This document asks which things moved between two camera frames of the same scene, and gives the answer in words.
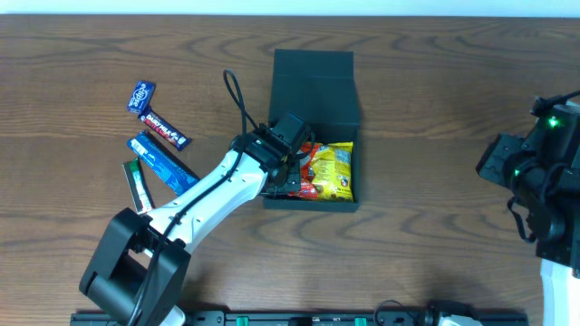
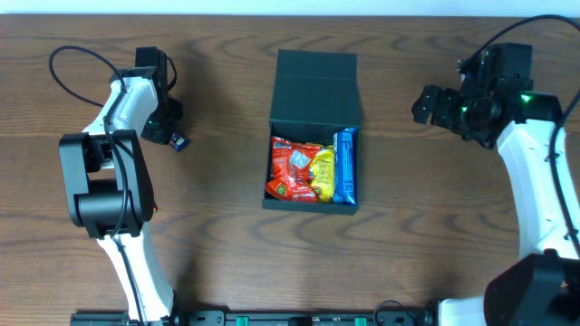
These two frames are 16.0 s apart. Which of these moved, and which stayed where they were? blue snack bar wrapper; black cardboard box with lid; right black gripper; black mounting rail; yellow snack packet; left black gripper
Moved: blue snack bar wrapper; left black gripper; right black gripper
Stayed: black mounting rail; black cardboard box with lid; yellow snack packet
